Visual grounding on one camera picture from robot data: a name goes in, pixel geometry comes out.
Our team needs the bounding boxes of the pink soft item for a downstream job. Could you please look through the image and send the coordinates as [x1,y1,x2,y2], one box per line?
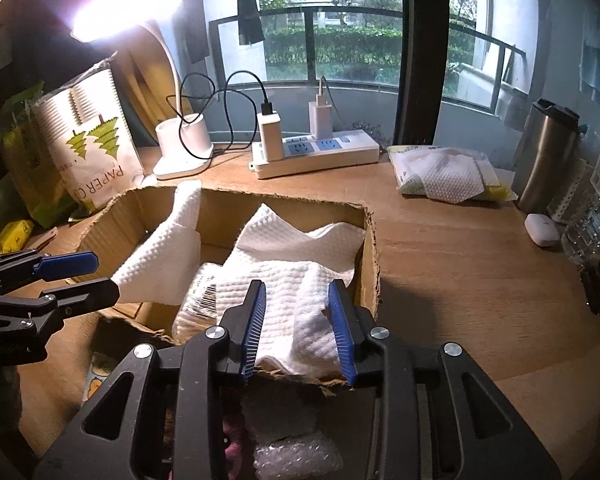
[222,410,256,480]

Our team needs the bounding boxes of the yellow curtain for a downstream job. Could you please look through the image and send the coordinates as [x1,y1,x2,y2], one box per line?
[110,22,183,148]

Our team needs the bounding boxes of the paper cup pack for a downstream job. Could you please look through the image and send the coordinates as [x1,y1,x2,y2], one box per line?
[32,55,146,213]

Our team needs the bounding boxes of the black hanging garment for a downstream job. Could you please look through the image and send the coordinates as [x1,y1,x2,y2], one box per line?
[181,0,215,64]

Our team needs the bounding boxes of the beige folding knife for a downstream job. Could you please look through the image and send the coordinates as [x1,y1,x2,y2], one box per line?
[30,227,59,252]

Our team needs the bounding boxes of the white power strip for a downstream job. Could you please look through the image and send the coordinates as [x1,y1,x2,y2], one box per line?
[247,129,381,180]

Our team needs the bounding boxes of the white wipes pack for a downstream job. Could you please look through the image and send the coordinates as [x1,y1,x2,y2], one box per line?
[387,144,518,205]

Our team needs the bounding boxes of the white earbuds case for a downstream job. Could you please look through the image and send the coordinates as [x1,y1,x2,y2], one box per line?
[524,213,562,247]

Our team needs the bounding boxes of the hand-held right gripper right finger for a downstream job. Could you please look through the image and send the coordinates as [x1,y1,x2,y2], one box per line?
[327,279,563,480]

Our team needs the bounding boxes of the dark hanging trousers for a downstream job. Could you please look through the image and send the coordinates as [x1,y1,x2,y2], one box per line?
[235,0,266,46]

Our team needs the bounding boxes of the white charger plug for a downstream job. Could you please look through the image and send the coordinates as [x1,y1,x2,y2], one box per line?
[257,112,285,162]
[307,100,333,140]

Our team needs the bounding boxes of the white textured towel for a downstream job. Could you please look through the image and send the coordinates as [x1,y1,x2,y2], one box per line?
[215,203,368,378]
[111,180,203,306]

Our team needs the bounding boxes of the steel thermos cup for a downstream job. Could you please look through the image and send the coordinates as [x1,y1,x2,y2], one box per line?
[514,99,581,216]

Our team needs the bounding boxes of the brown cardboard box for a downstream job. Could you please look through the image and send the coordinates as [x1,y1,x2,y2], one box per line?
[77,180,383,397]

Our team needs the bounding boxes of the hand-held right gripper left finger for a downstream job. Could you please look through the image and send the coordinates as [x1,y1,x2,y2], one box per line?
[32,279,268,480]

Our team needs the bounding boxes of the yellow tissue pack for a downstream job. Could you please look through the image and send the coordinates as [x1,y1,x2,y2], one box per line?
[0,219,35,256]

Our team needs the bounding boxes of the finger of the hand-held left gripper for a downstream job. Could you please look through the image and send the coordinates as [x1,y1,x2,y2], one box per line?
[0,252,100,292]
[0,276,121,362]

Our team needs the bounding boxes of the green plastic package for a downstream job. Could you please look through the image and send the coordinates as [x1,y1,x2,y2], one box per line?
[0,80,81,228]

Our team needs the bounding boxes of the clear bubble wrap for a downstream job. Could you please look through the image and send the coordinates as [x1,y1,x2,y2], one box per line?
[242,385,343,480]

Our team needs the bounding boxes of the black balcony railing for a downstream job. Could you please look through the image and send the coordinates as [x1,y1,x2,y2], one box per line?
[207,7,526,116]

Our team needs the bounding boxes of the white charging cable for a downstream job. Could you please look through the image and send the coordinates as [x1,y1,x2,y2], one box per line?
[316,75,338,111]

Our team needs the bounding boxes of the white barcode packet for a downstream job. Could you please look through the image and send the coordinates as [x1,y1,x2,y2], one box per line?
[172,262,227,346]

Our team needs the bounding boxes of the yellow cartoon sticker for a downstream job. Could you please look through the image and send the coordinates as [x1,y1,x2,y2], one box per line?
[82,352,112,406]

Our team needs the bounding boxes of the black charging cable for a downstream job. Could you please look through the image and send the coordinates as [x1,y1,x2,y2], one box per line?
[166,71,276,158]

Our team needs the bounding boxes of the white desk lamp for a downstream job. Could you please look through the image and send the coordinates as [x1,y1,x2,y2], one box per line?
[70,0,216,181]

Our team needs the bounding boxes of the black window frame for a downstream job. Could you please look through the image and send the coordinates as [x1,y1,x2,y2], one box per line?
[392,0,452,147]

